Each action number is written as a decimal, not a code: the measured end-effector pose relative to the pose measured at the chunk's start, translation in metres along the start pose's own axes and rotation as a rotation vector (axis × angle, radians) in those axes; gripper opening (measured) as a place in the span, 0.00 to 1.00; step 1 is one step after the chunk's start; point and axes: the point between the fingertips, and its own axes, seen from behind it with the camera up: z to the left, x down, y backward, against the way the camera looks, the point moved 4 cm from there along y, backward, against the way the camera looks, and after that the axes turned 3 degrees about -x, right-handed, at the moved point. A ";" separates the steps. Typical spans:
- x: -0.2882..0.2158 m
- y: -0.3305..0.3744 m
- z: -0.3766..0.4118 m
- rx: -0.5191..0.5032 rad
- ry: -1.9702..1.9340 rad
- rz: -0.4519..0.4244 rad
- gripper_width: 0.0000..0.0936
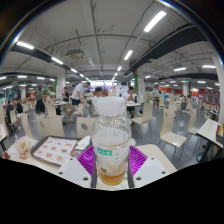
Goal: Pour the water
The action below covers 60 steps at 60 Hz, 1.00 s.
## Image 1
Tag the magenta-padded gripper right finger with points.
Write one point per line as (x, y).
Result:
(150, 170)

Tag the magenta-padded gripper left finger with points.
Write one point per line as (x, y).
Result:
(71, 170)

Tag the clear plastic bottle white cap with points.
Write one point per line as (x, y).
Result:
(111, 140)

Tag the printed paper tray liner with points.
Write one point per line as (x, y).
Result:
(55, 150)

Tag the dark food tray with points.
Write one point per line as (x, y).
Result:
(33, 150)

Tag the beige chairs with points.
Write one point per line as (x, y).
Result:
(50, 126)

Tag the clear plastic bag with food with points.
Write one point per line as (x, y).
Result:
(25, 148)

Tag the small red packet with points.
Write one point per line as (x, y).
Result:
(6, 155)

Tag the white table with black legs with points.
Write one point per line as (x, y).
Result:
(208, 130)

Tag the person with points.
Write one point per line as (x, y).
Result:
(131, 100)
(10, 110)
(97, 92)
(66, 95)
(40, 100)
(78, 95)

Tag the ceiling air conditioner unit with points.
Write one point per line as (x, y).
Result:
(75, 55)

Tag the ceiling lights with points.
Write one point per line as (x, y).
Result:
(154, 21)

